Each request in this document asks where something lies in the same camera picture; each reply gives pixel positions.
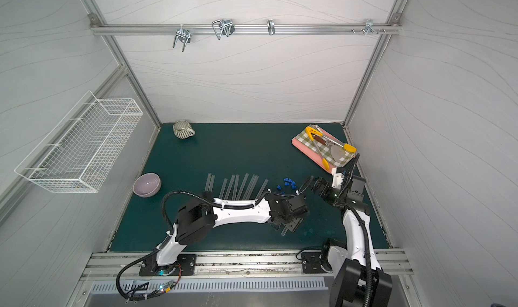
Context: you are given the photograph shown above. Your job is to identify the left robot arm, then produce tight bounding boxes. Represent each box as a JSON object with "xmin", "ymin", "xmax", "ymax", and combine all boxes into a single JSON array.
[{"xmin": 115, "ymin": 190, "xmax": 309, "ymax": 302}]

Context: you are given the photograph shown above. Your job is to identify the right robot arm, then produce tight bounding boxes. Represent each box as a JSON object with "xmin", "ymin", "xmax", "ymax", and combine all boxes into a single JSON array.
[{"xmin": 311, "ymin": 177, "xmax": 393, "ymax": 306}]

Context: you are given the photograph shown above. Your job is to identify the green white checkered cloth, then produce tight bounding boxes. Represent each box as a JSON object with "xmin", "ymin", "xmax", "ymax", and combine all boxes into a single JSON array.
[{"xmin": 293, "ymin": 125, "xmax": 356, "ymax": 171}]

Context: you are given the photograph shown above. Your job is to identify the pink plastic tray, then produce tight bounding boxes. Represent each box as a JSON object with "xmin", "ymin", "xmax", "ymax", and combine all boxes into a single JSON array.
[{"xmin": 291, "ymin": 124, "xmax": 357, "ymax": 175}]

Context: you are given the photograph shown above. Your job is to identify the striped ceramic cup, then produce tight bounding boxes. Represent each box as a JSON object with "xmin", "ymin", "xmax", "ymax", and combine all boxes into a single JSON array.
[{"xmin": 173, "ymin": 120, "xmax": 196, "ymax": 139}]

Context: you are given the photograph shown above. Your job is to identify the purple bowl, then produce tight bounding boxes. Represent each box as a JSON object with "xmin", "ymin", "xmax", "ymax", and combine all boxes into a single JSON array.
[{"xmin": 132, "ymin": 173, "xmax": 162, "ymax": 199}]

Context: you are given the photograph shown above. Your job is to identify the metal hook clamp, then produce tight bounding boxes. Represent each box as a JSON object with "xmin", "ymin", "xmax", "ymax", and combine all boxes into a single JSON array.
[
  {"xmin": 351, "ymin": 20, "xmax": 387, "ymax": 35},
  {"xmin": 267, "ymin": 19, "xmax": 275, "ymax": 36},
  {"xmin": 211, "ymin": 19, "xmax": 236, "ymax": 40},
  {"xmin": 173, "ymin": 26, "xmax": 192, "ymax": 52}
]

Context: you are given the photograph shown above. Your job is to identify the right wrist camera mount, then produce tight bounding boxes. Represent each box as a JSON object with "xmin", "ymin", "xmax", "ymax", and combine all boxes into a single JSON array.
[{"xmin": 332, "ymin": 153, "xmax": 366, "ymax": 203}]

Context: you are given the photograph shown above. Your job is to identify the brown handled metal spatula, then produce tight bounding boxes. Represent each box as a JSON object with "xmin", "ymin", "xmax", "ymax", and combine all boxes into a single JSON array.
[{"xmin": 314, "ymin": 135, "xmax": 348, "ymax": 164}]

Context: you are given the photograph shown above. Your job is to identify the yellow handled metal tongs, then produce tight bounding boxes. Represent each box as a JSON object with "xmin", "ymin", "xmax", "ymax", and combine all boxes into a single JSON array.
[{"xmin": 305, "ymin": 126, "xmax": 357, "ymax": 172}]

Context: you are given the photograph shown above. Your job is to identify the white slotted cable duct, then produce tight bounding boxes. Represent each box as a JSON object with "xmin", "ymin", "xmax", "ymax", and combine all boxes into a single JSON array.
[{"xmin": 90, "ymin": 277, "xmax": 328, "ymax": 294}]

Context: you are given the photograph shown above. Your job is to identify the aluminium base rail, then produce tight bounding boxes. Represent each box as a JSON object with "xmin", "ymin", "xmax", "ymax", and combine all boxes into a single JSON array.
[{"xmin": 80, "ymin": 249, "xmax": 414, "ymax": 281}]

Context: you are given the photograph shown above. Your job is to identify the white wire basket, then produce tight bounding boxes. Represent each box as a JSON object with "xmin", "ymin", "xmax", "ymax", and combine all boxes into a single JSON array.
[{"xmin": 14, "ymin": 91, "xmax": 143, "ymax": 194}]

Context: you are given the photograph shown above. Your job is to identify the aluminium top rail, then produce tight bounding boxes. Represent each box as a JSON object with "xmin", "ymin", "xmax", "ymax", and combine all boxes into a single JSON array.
[{"xmin": 90, "ymin": 22, "xmax": 403, "ymax": 36}]

